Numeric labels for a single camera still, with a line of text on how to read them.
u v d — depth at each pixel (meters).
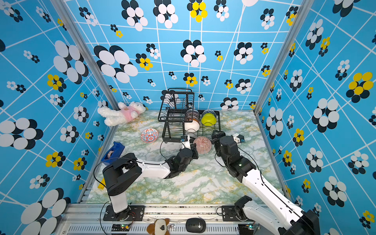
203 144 0.89
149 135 1.03
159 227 0.68
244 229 0.71
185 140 0.76
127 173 0.48
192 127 1.05
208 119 1.09
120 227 0.72
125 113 1.07
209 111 1.09
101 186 0.81
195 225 0.69
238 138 0.67
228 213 0.74
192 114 1.09
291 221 0.39
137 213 0.74
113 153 0.89
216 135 0.68
